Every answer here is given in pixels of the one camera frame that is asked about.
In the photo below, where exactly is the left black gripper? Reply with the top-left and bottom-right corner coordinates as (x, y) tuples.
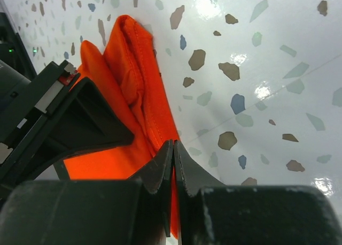
(1, 60), (134, 183)

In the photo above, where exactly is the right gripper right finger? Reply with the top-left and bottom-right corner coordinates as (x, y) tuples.
(174, 141), (341, 244)

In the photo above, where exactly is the orange t shirt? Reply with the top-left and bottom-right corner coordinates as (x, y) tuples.
(61, 14), (182, 239)

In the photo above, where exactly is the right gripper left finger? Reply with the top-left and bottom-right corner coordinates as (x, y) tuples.
(1, 140), (173, 244)

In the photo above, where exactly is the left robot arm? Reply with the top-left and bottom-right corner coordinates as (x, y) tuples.
(1, 13), (134, 188)

